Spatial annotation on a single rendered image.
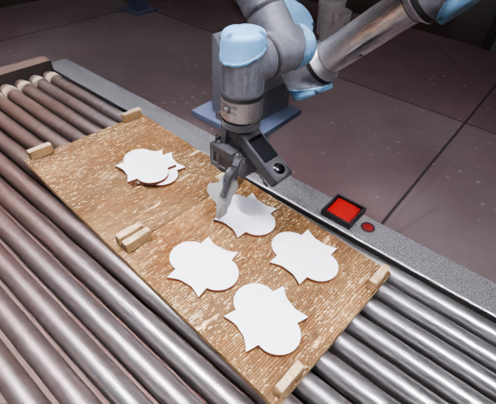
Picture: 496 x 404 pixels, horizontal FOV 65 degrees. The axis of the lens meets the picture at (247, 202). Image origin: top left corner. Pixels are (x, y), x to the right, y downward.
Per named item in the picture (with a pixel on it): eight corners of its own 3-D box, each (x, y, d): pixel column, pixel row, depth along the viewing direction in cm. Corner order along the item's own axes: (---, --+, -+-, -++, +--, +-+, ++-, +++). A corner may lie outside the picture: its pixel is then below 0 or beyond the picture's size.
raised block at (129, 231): (140, 228, 82) (139, 219, 80) (146, 233, 81) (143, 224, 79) (115, 244, 78) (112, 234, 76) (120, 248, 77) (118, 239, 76)
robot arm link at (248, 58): (282, 30, 62) (242, 41, 57) (276, 94, 69) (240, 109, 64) (248, 18, 66) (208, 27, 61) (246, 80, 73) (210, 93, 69)
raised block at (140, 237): (147, 234, 81) (146, 224, 79) (153, 239, 80) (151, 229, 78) (122, 249, 77) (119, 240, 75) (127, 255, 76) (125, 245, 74)
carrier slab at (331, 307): (240, 181, 97) (241, 176, 96) (389, 276, 77) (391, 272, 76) (118, 257, 78) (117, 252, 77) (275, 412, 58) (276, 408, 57)
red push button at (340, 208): (337, 201, 94) (339, 196, 93) (360, 212, 92) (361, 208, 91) (324, 214, 91) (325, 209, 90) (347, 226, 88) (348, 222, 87)
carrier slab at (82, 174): (143, 118, 117) (142, 113, 116) (239, 181, 97) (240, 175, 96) (26, 165, 98) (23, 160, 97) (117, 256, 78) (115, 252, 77)
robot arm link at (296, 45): (300, -6, 69) (256, 5, 63) (327, 53, 70) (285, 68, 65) (275, 19, 76) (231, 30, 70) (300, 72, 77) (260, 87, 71)
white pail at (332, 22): (311, 47, 414) (316, 10, 390) (324, 39, 433) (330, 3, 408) (336, 54, 402) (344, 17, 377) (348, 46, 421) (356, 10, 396)
